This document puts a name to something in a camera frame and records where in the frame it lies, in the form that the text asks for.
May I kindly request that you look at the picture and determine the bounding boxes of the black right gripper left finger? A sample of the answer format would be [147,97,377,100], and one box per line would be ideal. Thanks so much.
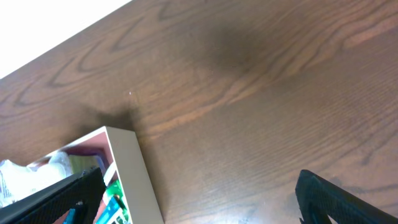
[1,167,106,224]

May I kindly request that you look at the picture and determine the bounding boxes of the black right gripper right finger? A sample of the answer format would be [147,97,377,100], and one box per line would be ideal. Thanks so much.
[295,170,397,224]

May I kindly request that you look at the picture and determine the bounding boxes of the green Dettol soap box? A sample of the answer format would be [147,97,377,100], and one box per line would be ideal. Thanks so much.
[103,179,131,223]

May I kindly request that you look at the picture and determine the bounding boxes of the green white toothpaste tube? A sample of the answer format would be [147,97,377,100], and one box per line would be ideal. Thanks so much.
[95,197,126,224]

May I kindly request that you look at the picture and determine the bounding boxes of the blue disposable razor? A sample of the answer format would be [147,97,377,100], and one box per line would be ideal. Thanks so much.
[63,208,76,224]

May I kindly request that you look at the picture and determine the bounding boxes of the white patterned lotion tube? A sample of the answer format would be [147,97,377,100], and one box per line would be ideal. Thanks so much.
[1,152,73,208]

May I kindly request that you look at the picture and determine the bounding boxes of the clear pump bottle blue liquid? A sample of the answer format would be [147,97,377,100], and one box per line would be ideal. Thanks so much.
[64,146,109,174]

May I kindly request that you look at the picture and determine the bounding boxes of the white box pink interior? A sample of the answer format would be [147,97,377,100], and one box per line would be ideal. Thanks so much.
[28,126,164,224]

